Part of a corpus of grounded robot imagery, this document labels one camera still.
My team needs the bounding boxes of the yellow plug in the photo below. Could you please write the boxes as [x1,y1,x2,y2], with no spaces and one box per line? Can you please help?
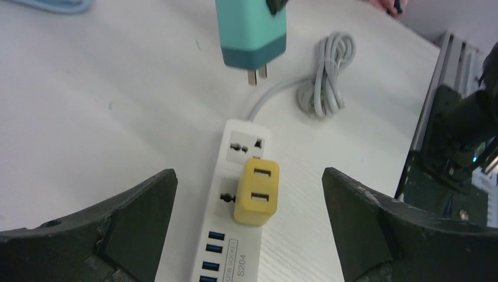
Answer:
[234,159,280,227]

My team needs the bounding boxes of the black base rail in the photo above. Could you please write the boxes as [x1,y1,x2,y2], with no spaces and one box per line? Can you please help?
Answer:
[395,85,497,226]

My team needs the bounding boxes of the grey cable of white strip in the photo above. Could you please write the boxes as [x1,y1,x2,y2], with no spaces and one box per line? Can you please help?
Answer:
[245,31,357,122]

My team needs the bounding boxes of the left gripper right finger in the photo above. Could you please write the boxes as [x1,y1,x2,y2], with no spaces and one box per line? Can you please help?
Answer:
[322,167,497,281]

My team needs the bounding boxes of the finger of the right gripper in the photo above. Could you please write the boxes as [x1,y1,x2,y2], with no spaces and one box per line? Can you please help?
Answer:
[266,0,289,16]

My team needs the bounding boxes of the blue bundled strip cable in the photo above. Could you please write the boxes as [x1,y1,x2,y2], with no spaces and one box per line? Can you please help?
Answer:
[9,0,94,15]

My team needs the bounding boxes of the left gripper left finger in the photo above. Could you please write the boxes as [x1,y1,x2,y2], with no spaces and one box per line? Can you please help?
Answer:
[1,169,178,281]

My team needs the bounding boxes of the pink patterned cloth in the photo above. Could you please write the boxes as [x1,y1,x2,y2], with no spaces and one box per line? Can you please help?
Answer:
[366,0,408,18]

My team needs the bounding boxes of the white power strip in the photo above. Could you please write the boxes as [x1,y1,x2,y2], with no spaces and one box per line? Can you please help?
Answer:
[189,119,272,282]

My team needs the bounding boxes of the teal plug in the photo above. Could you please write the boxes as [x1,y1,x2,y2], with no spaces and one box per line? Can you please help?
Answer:
[215,0,287,86]

